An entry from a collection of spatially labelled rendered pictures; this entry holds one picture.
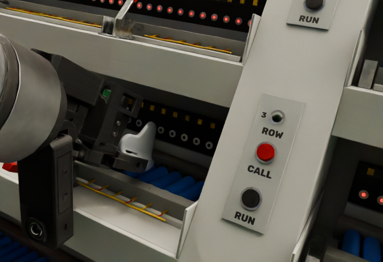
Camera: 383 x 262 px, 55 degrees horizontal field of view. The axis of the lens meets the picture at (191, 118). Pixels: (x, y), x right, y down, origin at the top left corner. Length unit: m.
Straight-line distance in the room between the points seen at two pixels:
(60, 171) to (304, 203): 0.21
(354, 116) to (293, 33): 0.10
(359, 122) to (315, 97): 0.04
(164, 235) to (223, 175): 0.09
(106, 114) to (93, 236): 0.13
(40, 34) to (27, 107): 0.27
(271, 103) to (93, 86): 0.17
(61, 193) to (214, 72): 0.19
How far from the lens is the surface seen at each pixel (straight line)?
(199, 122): 0.53
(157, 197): 0.42
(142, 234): 0.39
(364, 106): 0.35
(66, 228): 0.38
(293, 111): 0.35
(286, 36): 0.38
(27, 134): 0.28
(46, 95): 0.28
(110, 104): 0.35
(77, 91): 0.34
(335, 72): 0.36
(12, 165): 0.40
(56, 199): 0.35
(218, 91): 0.38
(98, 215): 0.41
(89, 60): 0.47
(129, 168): 0.39
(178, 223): 0.41
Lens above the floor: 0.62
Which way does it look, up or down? 7 degrees up
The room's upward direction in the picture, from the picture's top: 20 degrees clockwise
